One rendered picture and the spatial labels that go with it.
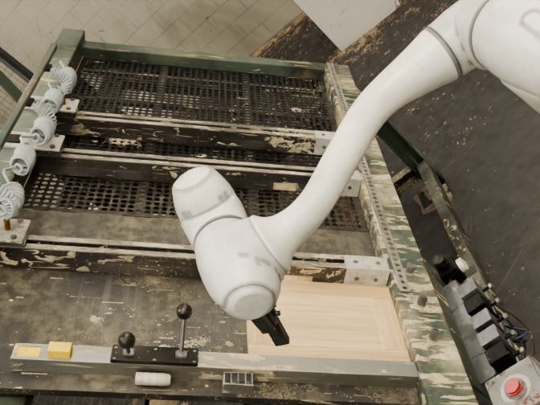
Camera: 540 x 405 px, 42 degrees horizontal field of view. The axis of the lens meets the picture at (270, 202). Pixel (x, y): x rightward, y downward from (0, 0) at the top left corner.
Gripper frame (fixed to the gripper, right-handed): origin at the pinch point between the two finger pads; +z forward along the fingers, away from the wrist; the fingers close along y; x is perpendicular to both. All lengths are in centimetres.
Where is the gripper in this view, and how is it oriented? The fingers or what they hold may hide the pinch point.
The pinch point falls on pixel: (276, 331)
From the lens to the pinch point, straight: 141.5
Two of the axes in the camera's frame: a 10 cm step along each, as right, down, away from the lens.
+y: -0.5, 6.5, -7.6
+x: 9.4, -2.3, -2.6
